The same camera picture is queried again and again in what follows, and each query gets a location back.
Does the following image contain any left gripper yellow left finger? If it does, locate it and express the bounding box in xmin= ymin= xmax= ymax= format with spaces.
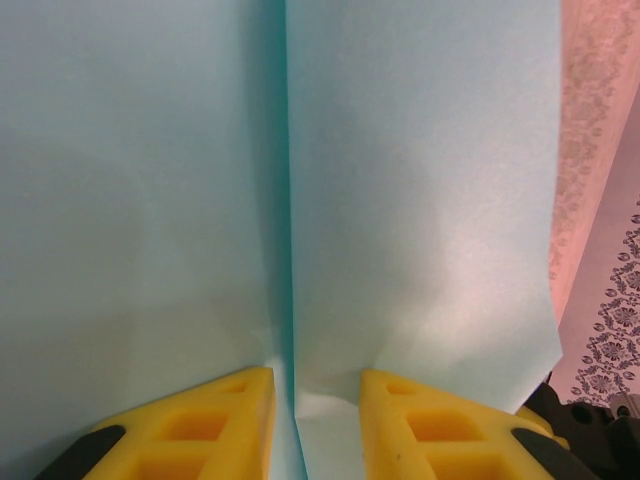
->
xmin=37 ymin=366 xmax=278 ymax=480

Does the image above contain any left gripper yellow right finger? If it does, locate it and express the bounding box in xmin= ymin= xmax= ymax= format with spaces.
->
xmin=359 ymin=368 xmax=601 ymax=480

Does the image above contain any light blue cloth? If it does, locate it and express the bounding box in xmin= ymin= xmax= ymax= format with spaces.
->
xmin=0 ymin=0 xmax=565 ymax=480

